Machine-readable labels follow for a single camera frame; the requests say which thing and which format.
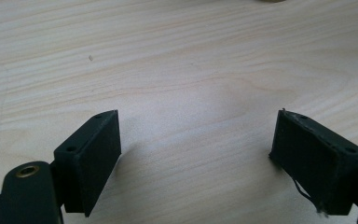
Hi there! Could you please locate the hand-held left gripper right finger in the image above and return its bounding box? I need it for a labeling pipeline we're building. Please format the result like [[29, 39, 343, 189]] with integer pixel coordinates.
[[268, 107, 358, 217]]

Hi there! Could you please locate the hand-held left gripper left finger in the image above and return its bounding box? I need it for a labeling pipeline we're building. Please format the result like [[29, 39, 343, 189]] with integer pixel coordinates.
[[53, 109, 122, 217]]

